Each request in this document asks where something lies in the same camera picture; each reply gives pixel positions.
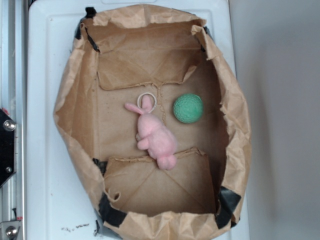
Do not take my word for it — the white ring loop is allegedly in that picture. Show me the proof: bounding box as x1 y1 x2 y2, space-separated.
137 92 158 113

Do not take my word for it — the pink plush bunny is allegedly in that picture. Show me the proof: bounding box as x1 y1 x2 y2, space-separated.
124 93 178 170

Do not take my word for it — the silver corner bracket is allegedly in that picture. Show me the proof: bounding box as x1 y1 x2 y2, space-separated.
0 217 23 240

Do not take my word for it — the black bracket plate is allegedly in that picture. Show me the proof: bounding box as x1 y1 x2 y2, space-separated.
0 108 17 188

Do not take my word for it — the green ball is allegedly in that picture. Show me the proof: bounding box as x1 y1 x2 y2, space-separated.
173 93 204 124

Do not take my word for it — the aluminium frame rail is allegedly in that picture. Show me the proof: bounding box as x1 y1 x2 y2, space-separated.
0 0 28 240

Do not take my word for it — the brown paper bag tray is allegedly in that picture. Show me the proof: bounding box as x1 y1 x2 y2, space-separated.
54 4 252 240

